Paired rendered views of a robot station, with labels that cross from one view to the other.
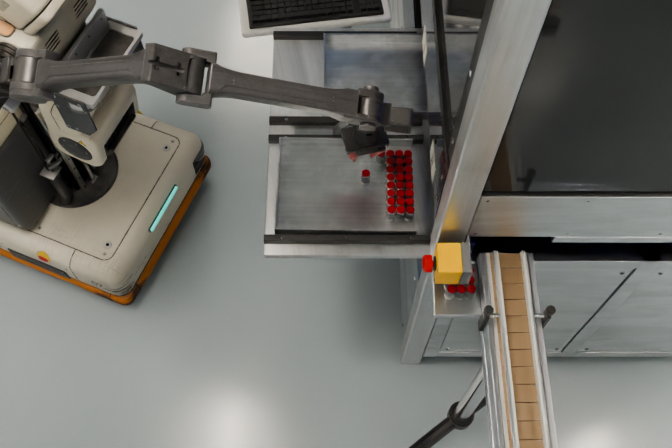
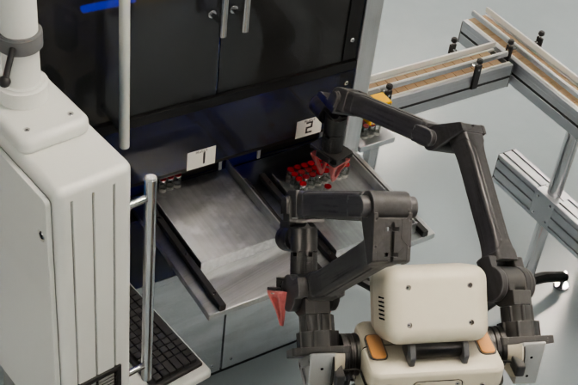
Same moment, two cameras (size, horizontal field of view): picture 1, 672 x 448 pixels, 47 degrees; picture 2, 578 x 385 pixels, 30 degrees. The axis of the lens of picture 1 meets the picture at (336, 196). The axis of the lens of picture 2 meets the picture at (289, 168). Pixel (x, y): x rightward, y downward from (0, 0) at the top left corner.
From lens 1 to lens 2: 2.94 m
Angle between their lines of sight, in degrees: 70
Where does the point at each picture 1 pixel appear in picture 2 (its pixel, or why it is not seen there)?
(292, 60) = (239, 286)
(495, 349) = (400, 94)
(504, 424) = (440, 82)
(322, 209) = not seen: hidden behind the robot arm
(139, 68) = (478, 137)
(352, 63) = (212, 243)
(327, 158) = (323, 226)
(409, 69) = (193, 205)
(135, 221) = not seen: outside the picture
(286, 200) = not seen: hidden behind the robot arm
